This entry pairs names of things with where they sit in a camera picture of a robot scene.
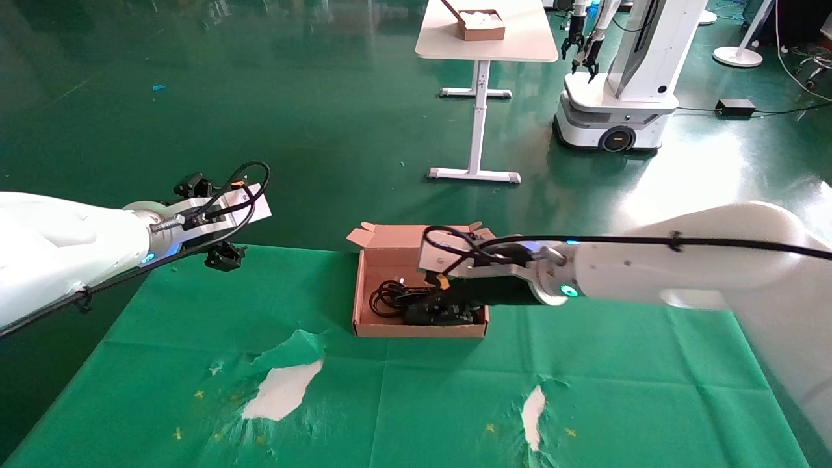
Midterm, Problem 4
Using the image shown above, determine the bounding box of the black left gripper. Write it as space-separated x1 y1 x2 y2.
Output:
173 172 247 273

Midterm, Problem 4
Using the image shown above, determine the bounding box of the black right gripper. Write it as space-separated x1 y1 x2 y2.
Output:
422 276 543 324

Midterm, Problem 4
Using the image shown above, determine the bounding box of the open brown cardboard box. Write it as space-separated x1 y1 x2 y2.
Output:
345 222 496 339

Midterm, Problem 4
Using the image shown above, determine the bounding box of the brown box with white contents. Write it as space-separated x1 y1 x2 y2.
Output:
441 0 506 42

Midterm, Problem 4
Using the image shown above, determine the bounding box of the green table cloth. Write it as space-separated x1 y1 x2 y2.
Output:
3 244 810 468

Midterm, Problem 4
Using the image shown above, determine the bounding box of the white wheeled background robot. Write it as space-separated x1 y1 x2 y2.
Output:
552 0 709 154

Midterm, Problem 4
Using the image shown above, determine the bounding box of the black power adapter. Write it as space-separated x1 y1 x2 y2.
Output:
715 99 757 118

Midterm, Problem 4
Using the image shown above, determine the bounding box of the white standing fan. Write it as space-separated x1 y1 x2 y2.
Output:
712 0 775 69

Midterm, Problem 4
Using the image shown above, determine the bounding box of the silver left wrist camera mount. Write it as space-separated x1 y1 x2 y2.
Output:
156 183 272 251

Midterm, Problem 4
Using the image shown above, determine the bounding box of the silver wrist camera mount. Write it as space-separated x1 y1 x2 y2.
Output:
156 183 272 251
418 231 540 279

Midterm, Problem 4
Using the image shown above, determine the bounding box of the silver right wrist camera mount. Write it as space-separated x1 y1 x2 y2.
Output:
418 231 540 279

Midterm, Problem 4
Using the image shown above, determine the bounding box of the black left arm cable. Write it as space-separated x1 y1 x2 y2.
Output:
0 161 272 339

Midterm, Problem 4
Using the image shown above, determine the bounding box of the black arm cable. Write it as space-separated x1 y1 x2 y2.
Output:
422 225 832 277
0 161 272 339

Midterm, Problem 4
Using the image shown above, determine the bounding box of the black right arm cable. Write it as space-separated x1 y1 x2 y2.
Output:
422 225 832 277

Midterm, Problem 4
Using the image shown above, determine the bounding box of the white pedestal table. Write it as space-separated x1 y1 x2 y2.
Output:
415 0 560 185

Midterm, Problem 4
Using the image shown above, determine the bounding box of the black floor cable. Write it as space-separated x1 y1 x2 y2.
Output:
676 103 832 120

